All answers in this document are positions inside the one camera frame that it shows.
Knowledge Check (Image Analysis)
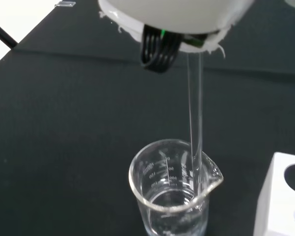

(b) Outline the clear glass beaker with water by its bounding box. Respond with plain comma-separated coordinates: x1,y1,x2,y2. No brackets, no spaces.
128,139,224,236

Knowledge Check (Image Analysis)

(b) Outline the white test tube rack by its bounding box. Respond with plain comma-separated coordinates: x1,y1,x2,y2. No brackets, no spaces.
253,151,295,236

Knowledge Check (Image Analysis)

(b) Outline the black bench cloth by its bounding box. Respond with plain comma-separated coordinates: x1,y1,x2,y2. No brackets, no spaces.
0,0,295,236

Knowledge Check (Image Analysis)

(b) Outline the small clear plastic clip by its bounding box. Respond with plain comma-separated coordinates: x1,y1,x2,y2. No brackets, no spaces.
54,1,77,8

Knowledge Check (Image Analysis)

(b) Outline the black tripod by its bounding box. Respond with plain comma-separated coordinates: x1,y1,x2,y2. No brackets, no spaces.
0,17,18,49

